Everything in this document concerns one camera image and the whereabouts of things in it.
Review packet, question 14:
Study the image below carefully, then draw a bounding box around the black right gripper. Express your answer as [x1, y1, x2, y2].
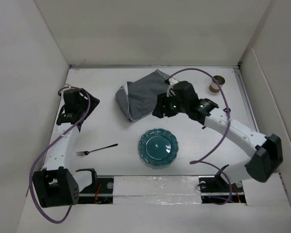
[152, 91, 188, 118]

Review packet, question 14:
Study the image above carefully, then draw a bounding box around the grey cloth placemat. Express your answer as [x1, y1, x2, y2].
[115, 69, 170, 122]

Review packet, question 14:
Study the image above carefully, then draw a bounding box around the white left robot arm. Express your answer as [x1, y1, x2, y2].
[32, 87, 100, 208]

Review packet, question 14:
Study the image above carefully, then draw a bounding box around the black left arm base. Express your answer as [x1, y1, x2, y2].
[73, 168, 114, 204]

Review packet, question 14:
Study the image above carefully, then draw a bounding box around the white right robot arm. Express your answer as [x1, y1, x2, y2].
[153, 78, 283, 191]

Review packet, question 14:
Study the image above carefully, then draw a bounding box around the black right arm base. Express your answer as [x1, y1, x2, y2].
[195, 171, 246, 204]

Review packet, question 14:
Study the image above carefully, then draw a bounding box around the black fork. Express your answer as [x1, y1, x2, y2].
[76, 143, 118, 157]

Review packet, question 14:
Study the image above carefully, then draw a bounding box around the teal ceramic plate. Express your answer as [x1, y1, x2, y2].
[138, 128, 179, 166]

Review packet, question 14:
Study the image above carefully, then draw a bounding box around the brown paper cup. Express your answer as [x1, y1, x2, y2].
[209, 75, 226, 93]

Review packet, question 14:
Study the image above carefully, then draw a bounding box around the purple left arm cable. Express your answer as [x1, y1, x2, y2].
[29, 84, 92, 223]

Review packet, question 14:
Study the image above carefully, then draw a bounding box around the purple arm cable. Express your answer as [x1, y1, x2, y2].
[166, 67, 241, 204]
[29, 84, 92, 223]

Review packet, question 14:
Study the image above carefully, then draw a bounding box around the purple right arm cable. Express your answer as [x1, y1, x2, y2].
[166, 67, 241, 204]

